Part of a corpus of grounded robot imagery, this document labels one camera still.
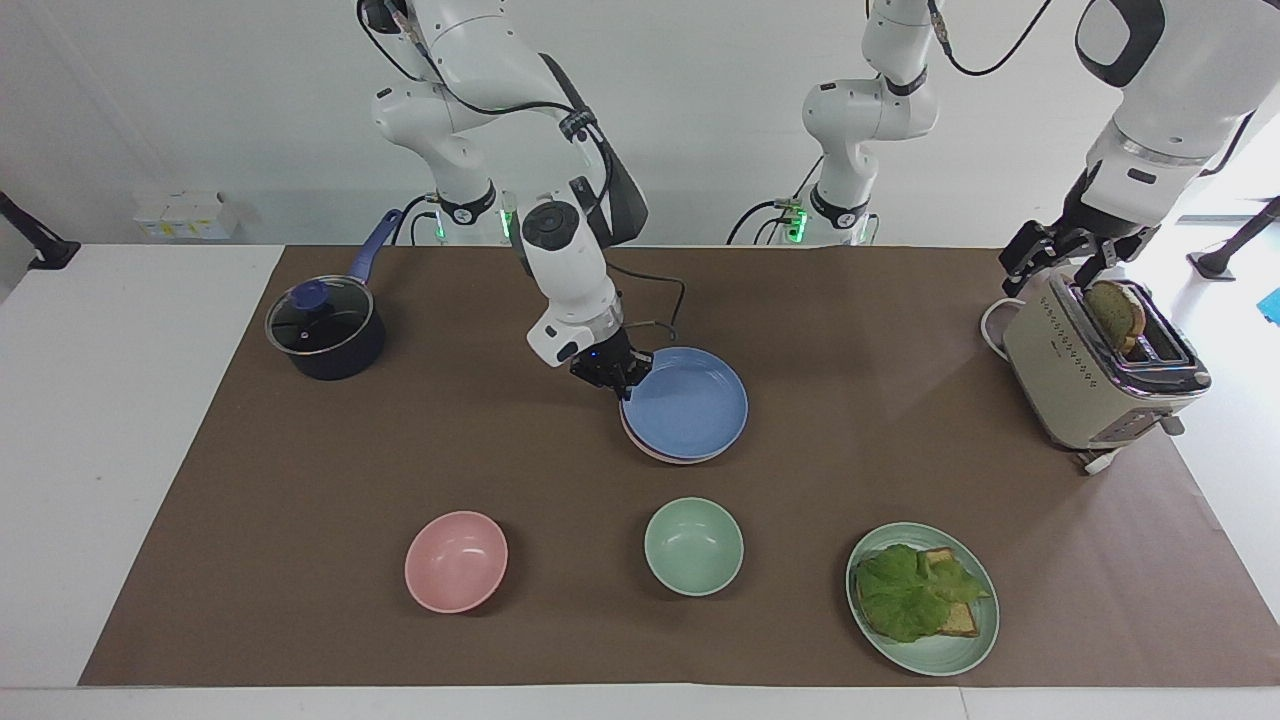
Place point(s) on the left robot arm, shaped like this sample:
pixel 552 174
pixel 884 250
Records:
pixel 1185 80

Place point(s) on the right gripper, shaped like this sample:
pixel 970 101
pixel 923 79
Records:
pixel 603 362

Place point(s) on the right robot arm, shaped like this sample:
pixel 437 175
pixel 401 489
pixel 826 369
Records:
pixel 565 265

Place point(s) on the green bowl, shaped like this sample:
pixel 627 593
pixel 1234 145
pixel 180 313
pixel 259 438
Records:
pixel 693 546

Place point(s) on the pink plate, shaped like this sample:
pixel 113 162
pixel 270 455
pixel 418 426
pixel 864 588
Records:
pixel 672 460

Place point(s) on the black stand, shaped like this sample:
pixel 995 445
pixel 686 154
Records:
pixel 45 250
pixel 1225 255

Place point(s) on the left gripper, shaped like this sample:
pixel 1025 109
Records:
pixel 1085 215

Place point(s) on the brown bread slice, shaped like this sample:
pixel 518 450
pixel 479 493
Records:
pixel 1115 315

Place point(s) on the green lettuce leaf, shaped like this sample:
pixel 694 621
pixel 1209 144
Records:
pixel 905 595

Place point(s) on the green plate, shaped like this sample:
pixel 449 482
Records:
pixel 930 655

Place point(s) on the pink bowl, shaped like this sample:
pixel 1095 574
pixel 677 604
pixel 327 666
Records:
pixel 456 561

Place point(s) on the beige toaster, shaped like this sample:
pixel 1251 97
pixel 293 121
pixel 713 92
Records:
pixel 1075 385

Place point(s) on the white boxes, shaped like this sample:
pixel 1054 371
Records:
pixel 185 215

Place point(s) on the blue plate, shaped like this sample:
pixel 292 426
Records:
pixel 690 405

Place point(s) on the toast slice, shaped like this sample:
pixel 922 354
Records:
pixel 962 622

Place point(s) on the dark blue saucepan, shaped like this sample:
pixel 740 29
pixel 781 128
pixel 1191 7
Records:
pixel 340 358

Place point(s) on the glass lid with blue knob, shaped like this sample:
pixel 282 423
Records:
pixel 318 318

